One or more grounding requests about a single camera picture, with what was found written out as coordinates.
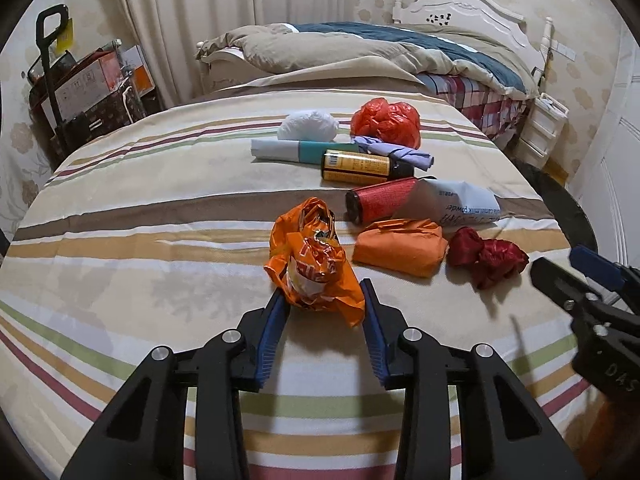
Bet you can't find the brown patterned storage bag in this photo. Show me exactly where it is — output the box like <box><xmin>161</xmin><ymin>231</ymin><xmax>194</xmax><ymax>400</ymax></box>
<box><xmin>65</xmin><ymin>80</ymin><xmax>151</xmax><ymax>146</ymax></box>

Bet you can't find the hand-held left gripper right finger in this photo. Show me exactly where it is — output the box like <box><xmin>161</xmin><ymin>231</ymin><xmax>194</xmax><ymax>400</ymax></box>
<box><xmin>359</xmin><ymin>279</ymin><xmax>586</xmax><ymax>480</ymax></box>

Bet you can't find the orange snack wrapper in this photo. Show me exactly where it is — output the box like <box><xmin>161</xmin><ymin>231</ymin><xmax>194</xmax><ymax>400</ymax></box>
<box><xmin>264</xmin><ymin>196</ymin><xmax>368</xmax><ymax>328</ymax></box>

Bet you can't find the white printed powder packet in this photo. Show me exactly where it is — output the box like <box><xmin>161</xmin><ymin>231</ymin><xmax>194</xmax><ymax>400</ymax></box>
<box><xmin>392</xmin><ymin>177</ymin><xmax>502</xmax><ymax>223</ymax></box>

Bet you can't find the lavender cloth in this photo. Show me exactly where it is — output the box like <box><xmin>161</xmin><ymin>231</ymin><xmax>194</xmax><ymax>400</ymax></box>
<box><xmin>350</xmin><ymin>134</ymin><xmax>436</xmax><ymax>168</ymax></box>

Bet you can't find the dark red crumpled bag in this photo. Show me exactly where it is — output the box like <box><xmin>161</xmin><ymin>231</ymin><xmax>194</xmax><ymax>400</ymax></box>
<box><xmin>446</xmin><ymin>226</ymin><xmax>530</xmax><ymax>290</ymax></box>

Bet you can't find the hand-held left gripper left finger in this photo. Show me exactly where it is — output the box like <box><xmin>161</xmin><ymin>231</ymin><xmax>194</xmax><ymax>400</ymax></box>
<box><xmin>60</xmin><ymin>290</ymin><xmax>293</xmax><ymax>480</ymax></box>

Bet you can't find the white plastic drawer unit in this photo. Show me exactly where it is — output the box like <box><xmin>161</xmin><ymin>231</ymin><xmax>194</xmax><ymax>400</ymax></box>
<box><xmin>515</xmin><ymin>92</ymin><xmax>571</xmax><ymax>168</ymax></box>

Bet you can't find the white and teal packet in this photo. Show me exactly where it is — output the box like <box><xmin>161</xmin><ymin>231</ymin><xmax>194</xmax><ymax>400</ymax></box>
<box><xmin>250</xmin><ymin>138</ymin><xmax>358</xmax><ymax>164</ymax></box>

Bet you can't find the white crumpled plastic bag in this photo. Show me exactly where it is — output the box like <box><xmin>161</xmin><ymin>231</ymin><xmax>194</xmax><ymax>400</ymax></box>
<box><xmin>277</xmin><ymin>110</ymin><xmax>340</xmax><ymax>142</ymax></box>

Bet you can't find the bed with beige duvet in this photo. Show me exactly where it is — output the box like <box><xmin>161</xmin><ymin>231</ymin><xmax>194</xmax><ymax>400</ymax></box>
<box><xmin>195</xmin><ymin>0</ymin><xmax>556</xmax><ymax>96</ymax></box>

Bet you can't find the folded orange cloth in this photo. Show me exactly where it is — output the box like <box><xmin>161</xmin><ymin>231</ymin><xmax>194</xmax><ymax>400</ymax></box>
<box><xmin>352</xmin><ymin>217</ymin><xmax>449</xmax><ymax>279</ymax></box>

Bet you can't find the black hand trolley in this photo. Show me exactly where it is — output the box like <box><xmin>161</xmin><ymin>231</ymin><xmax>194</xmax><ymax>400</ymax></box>
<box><xmin>27</xmin><ymin>4</ymin><xmax>76</xmax><ymax>161</ymax></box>

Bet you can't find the yellow can with black cap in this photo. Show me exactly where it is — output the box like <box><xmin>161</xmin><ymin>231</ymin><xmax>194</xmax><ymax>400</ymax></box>
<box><xmin>320</xmin><ymin>149</ymin><xmax>417</xmax><ymax>183</ymax></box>

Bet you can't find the red-orange crumpled plastic bag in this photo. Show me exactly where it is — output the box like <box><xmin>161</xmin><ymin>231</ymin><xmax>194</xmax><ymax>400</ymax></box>
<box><xmin>350</xmin><ymin>99</ymin><xmax>421</xmax><ymax>148</ymax></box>

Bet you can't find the orange and white carton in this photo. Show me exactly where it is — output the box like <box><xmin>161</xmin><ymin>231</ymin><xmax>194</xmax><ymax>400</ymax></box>
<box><xmin>122</xmin><ymin>45</ymin><xmax>156</xmax><ymax>96</ymax></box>

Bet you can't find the plaid mattress sheet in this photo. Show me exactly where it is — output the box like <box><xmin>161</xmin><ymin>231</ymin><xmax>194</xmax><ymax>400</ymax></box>
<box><xmin>415</xmin><ymin>72</ymin><xmax>531</xmax><ymax>138</ymax></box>

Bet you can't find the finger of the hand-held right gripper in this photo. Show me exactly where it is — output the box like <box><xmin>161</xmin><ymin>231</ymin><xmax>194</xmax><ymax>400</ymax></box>
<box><xmin>570</xmin><ymin>245</ymin><xmax>640</xmax><ymax>293</ymax></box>
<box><xmin>530</xmin><ymin>257</ymin><xmax>608</xmax><ymax>321</ymax></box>

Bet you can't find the beige and teal duvet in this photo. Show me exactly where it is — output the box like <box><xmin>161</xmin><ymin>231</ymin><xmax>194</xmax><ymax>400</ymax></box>
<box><xmin>200</xmin><ymin>21</ymin><xmax>541</xmax><ymax>98</ymax></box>

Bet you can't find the striped bed sheet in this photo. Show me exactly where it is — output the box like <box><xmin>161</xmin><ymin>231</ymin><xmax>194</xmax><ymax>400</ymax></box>
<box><xmin>0</xmin><ymin>82</ymin><xmax>608</xmax><ymax>480</ymax></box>

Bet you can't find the white and orange cardboard box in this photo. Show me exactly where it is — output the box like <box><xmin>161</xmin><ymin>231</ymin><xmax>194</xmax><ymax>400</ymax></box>
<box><xmin>52</xmin><ymin>55</ymin><xmax>123</xmax><ymax>116</ymax></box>

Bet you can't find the cream curtain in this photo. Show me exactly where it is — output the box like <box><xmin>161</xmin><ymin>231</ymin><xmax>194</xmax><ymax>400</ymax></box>
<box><xmin>110</xmin><ymin>0</ymin><xmax>356</xmax><ymax>108</ymax></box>

